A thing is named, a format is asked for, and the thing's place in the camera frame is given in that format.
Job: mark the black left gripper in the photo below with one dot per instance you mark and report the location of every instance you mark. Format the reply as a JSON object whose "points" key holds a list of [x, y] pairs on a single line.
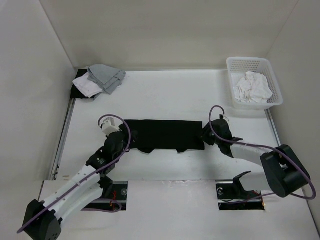
{"points": [[126, 146]]}

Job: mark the right aluminium table rail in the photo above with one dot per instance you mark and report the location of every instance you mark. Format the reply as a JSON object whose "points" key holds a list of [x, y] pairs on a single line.
{"points": [[272, 127]]}

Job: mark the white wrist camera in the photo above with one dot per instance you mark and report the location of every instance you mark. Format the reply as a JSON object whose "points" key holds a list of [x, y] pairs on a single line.
{"points": [[108, 126], [224, 117]]}

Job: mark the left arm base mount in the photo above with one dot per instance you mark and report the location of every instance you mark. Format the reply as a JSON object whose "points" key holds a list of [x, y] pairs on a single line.
{"points": [[120, 195]]}

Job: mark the grey folded tank top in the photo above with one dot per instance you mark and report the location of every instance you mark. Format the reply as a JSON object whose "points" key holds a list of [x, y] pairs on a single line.
{"points": [[106, 77]]}

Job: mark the aluminium table rail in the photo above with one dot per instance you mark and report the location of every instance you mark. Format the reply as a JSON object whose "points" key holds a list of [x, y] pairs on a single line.
{"points": [[56, 161], [272, 127]]}

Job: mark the white plastic laundry basket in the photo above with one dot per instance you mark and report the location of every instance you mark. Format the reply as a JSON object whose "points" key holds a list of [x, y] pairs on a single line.
{"points": [[238, 66]]}

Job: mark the left aluminium table rail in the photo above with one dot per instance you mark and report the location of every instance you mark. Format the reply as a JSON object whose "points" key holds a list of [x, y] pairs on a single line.
{"points": [[56, 161]]}

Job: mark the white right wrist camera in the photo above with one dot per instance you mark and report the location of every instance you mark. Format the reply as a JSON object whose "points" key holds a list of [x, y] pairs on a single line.
{"points": [[224, 117]]}

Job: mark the black folded tank top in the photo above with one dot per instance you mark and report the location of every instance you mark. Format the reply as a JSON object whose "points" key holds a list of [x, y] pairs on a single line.
{"points": [[74, 92]]}

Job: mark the white crumpled tank top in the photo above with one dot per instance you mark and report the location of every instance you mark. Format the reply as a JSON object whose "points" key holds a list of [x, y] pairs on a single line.
{"points": [[252, 88]]}

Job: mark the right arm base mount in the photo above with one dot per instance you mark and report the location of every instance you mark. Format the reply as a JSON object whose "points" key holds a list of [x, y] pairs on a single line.
{"points": [[231, 196]]}

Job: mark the black tank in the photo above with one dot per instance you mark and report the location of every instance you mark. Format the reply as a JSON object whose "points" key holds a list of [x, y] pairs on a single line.
{"points": [[149, 135], [74, 92]]}

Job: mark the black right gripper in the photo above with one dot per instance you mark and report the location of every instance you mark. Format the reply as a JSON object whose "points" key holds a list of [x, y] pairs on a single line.
{"points": [[205, 131]]}

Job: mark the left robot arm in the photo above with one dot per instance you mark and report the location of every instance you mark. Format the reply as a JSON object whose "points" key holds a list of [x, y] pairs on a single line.
{"points": [[45, 219]]}

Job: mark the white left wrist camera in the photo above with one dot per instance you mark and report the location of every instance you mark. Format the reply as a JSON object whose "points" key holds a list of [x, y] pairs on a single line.
{"points": [[108, 126]]}

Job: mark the white folded tank top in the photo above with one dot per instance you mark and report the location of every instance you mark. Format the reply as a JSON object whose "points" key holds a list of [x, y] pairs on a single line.
{"points": [[87, 87]]}

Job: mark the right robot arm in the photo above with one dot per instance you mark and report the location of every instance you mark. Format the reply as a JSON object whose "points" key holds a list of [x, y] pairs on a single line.
{"points": [[284, 172]]}

